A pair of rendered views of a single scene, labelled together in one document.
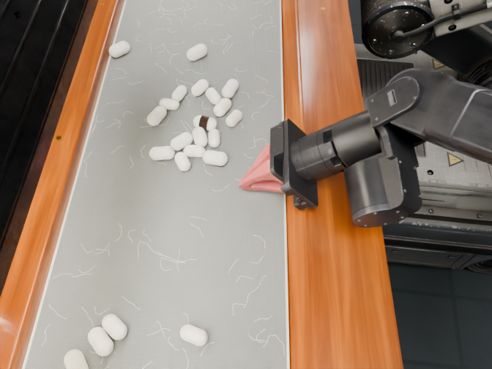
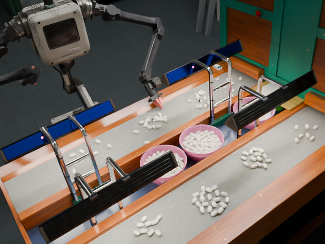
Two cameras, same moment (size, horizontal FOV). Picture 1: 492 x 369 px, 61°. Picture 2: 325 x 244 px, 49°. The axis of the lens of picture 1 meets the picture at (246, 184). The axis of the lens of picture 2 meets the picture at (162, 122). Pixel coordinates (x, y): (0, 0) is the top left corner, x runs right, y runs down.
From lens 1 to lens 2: 234 cm
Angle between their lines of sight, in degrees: 72
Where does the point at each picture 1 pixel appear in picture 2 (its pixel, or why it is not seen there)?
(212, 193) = (166, 112)
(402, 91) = (146, 75)
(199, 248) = (177, 108)
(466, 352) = not seen: hidden behind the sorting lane
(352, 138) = (151, 84)
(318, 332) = (176, 90)
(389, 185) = (156, 79)
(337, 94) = (130, 108)
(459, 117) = (149, 68)
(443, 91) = (146, 70)
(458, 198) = not seen: hidden behind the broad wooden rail
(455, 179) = not seen: hidden behind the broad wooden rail
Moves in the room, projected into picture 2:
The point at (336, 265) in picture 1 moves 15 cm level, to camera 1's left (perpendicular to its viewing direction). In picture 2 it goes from (165, 93) to (178, 102)
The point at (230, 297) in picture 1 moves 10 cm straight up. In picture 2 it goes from (180, 101) to (179, 90)
